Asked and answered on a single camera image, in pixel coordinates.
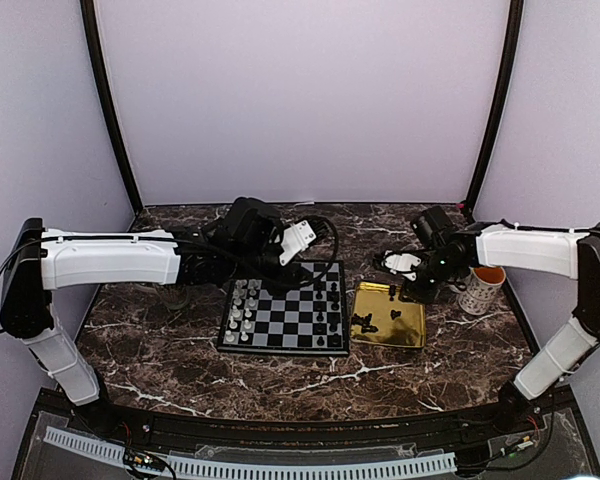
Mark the white slotted cable duct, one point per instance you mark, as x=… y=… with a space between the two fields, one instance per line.
x=181 y=467

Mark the black front rail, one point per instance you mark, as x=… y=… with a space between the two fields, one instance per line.
x=176 y=430

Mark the black frame post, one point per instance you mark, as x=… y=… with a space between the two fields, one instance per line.
x=501 y=89
x=108 y=109

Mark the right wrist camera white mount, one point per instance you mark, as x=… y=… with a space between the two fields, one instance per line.
x=396 y=263

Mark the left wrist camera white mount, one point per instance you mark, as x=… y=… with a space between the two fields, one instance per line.
x=296 y=239

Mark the yellow inside cactus mug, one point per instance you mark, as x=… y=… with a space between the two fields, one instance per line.
x=481 y=288

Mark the left black frame post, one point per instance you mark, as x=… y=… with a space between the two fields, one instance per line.
x=108 y=109

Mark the gold metal tray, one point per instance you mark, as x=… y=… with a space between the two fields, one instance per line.
x=381 y=317

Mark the right black frame post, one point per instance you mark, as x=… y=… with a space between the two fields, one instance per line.
x=501 y=89

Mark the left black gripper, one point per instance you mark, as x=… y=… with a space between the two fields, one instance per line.
x=281 y=284

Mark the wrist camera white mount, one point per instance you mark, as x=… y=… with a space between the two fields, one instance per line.
x=296 y=239
x=396 y=263

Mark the black white chess board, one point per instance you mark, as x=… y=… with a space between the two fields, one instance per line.
x=256 y=322

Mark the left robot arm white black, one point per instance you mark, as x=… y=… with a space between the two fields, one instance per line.
x=251 y=240

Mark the tall cactus print mug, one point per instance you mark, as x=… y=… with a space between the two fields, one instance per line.
x=172 y=297

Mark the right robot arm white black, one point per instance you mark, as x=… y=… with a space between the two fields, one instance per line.
x=564 y=255

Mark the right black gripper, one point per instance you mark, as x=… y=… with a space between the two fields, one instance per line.
x=417 y=294

